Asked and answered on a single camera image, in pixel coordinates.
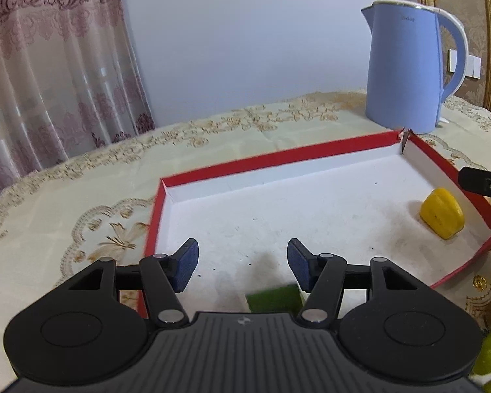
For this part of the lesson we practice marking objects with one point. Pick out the patterned pink curtain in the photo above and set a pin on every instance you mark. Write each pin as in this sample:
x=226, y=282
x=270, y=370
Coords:
x=45, y=69

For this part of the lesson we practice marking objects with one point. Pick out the red cardboard box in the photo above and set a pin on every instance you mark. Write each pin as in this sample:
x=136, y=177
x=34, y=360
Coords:
x=311, y=196

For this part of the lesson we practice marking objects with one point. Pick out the blue electric kettle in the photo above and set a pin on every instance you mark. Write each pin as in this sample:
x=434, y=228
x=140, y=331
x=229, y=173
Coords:
x=401, y=69

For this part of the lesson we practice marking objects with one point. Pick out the dark green fruit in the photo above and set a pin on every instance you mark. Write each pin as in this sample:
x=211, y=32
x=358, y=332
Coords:
x=274, y=299

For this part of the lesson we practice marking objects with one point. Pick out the white wall switch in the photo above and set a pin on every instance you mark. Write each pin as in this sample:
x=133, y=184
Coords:
x=472, y=67

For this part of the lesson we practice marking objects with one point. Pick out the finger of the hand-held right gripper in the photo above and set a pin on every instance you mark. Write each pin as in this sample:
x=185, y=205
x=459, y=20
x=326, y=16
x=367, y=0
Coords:
x=476, y=181

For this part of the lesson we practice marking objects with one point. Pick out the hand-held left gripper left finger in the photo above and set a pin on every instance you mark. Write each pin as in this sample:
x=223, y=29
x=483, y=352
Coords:
x=186, y=264

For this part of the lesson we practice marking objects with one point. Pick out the yellow fruit piece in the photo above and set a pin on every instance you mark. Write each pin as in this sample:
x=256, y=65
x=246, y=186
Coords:
x=442, y=215

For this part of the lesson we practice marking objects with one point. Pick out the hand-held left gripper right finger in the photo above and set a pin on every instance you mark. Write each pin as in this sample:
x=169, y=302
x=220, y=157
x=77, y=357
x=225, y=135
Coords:
x=300, y=264

